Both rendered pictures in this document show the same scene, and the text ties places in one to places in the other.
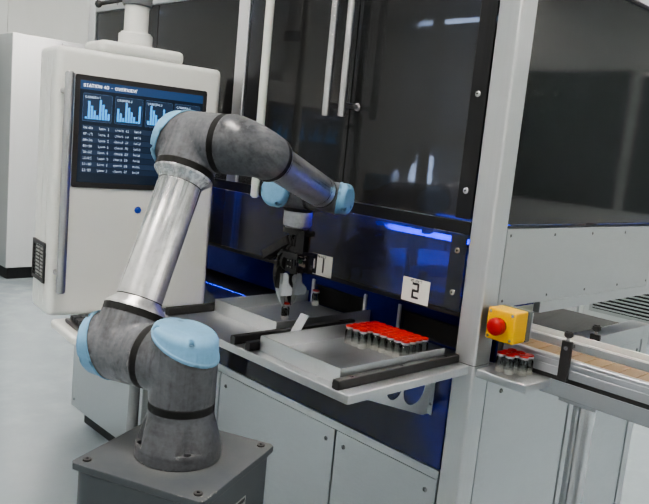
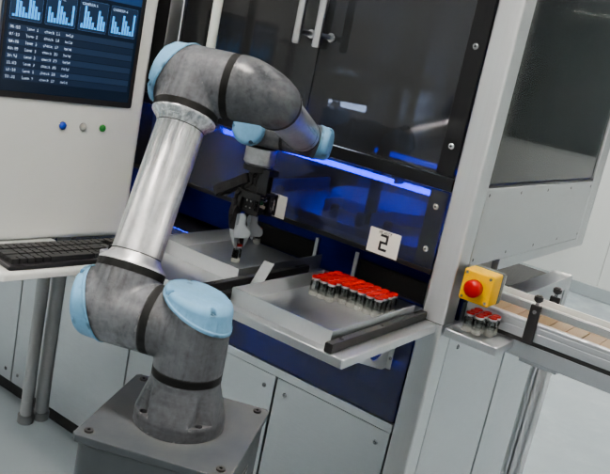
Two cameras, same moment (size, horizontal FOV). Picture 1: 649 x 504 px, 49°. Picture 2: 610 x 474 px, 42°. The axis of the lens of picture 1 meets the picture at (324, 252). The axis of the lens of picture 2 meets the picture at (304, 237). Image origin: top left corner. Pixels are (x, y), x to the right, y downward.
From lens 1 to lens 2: 0.35 m
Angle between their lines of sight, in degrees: 13
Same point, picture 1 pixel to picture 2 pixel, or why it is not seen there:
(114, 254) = (34, 175)
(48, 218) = not seen: outside the picture
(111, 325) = (115, 285)
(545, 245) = (512, 203)
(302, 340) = (269, 291)
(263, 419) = not seen: hidden behind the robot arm
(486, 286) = (463, 246)
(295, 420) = (227, 364)
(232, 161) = (247, 109)
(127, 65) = not seen: outside the picture
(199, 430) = (211, 401)
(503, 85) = (506, 42)
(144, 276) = (148, 231)
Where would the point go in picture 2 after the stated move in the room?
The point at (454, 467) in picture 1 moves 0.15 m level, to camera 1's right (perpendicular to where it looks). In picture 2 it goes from (410, 422) to (469, 428)
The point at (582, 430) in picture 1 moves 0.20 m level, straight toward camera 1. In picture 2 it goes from (538, 389) to (545, 426)
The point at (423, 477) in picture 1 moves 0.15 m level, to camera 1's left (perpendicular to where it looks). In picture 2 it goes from (374, 430) to (315, 424)
